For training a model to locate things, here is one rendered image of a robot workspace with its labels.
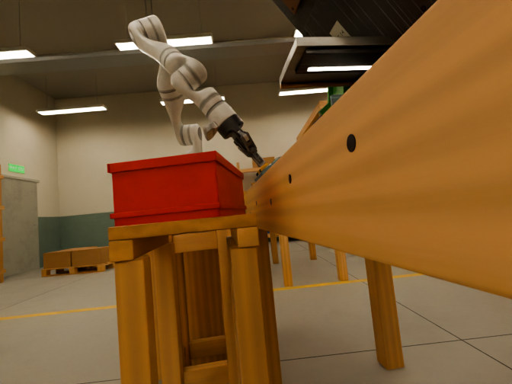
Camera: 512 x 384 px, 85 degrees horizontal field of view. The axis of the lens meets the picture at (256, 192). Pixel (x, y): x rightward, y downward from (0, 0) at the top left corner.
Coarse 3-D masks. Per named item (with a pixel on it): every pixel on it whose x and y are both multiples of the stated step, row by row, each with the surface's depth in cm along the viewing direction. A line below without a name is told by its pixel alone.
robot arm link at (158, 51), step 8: (136, 24) 91; (136, 32) 89; (144, 32) 91; (136, 40) 91; (144, 40) 88; (152, 40) 87; (144, 48) 90; (152, 48) 86; (160, 48) 84; (168, 48) 83; (152, 56) 88; (160, 56) 84; (160, 64) 87
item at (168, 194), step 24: (120, 168) 53; (144, 168) 52; (168, 168) 52; (192, 168) 51; (216, 168) 51; (120, 192) 53; (144, 192) 52; (168, 192) 52; (192, 192) 51; (216, 192) 51; (240, 192) 75; (120, 216) 52; (144, 216) 52; (168, 216) 51; (192, 216) 51; (216, 216) 50
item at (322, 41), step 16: (304, 48) 55; (320, 48) 55; (336, 48) 56; (352, 48) 56; (368, 48) 56; (384, 48) 57; (288, 64) 60; (304, 64) 59; (320, 64) 59; (336, 64) 60; (352, 64) 60; (368, 64) 61; (288, 80) 67; (304, 80) 68; (320, 80) 69; (336, 80) 70; (352, 80) 71
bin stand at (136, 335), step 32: (160, 224) 49; (192, 224) 50; (224, 224) 50; (256, 224) 51; (128, 256) 48; (160, 256) 76; (256, 256) 51; (128, 288) 48; (160, 288) 75; (256, 288) 50; (128, 320) 47; (160, 320) 74; (256, 320) 50; (128, 352) 47; (160, 352) 73; (256, 352) 49
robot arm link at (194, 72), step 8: (168, 56) 82; (176, 56) 81; (184, 56) 80; (168, 64) 82; (176, 64) 82; (184, 64) 78; (192, 64) 77; (200, 64) 78; (168, 72) 84; (184, 72) 77; (192, 72) 77; (200, 72) 78; (192, 80) 78; (200, 80) 80
